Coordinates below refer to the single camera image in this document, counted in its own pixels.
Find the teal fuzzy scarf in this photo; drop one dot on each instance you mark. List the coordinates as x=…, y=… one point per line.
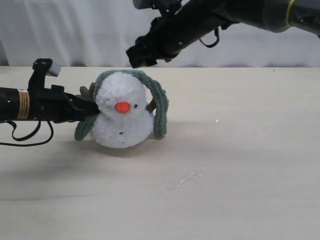
x=157, y=100

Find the white plush snowman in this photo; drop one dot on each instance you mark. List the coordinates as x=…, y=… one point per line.
x=122, y=110

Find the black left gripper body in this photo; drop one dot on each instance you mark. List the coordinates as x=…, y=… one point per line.
x=53, y=104

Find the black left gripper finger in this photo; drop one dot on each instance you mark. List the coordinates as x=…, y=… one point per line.
x=83, y=108

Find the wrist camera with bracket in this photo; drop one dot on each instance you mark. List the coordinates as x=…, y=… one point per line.
x=165, y=7
x=42, y=67

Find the clear tape piece near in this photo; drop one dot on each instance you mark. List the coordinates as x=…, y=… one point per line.
x=174, y=176

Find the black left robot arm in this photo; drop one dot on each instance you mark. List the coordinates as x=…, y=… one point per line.
x=14, y=104

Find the white backdrop curtain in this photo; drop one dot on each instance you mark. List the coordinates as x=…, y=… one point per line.
x=97, y=33

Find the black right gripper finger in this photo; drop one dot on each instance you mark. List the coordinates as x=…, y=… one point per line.
x=140, y=57

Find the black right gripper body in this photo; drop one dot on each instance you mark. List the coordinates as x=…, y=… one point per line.
x=169, y=35

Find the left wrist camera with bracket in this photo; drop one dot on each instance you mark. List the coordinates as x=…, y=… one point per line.
x=42, y=67

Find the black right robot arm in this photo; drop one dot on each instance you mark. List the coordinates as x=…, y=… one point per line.
x=275, y=16

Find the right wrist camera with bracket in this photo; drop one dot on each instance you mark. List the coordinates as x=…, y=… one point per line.
x=165, y=7

